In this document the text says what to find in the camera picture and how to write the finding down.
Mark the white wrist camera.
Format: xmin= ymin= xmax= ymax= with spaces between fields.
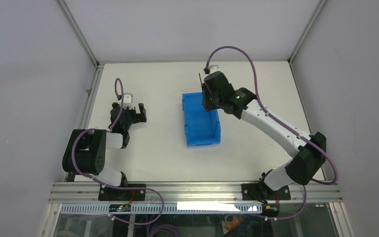
xmin=203 ymin=65 xmax=219 ymax=75
xmin=121 ymin=93 xmax=133 ymax=104

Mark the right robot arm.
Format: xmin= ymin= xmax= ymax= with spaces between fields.
xmin=201 ymin=71 xmax=326 ymax=200

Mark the orange object below table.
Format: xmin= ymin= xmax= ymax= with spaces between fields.
xmin=222 ymin=214 xmax=244 ymax=233

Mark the aluminium front rail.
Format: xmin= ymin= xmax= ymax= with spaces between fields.
xmin=48 ymin=181 xmax=343 ymax=203

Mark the white slotted cable duct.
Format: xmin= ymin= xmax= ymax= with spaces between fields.
xmin=60 ymin=202 xmax=262 ymax=215

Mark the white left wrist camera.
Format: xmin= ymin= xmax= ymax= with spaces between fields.
xmin=121 ymin=93 xmax=133 ymax=104

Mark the left controller board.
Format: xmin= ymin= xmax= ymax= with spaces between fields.
xmin=109 ymin=204 xmax=131 ymax=213

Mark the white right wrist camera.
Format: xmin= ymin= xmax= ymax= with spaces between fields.
xmin=203 ymin=65 xmax=219 ymax=75

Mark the right controller board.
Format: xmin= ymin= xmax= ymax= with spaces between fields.
xmin=262 ymin=204 xmax=278 ymax=212

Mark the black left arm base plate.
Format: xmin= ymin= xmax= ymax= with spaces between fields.
xmin=98 ymin=183 xmax=146 ymax=202

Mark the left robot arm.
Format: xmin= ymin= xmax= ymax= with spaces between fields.
xmin=62 ymin=102 xmax=147 ymax=200

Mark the controller board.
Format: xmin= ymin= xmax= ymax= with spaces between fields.
xmin=262 ymin=204 xmax=278 ymax=212
xmin=109 ymin=204 xmax=131 ymax=213

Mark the blue plastic bin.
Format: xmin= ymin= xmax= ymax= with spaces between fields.
xmin=182 ymin=92 xmax=221 ymax=147

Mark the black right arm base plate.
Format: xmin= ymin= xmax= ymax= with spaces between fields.
xmin=241 ymin=183 xmax=291 ymax=201

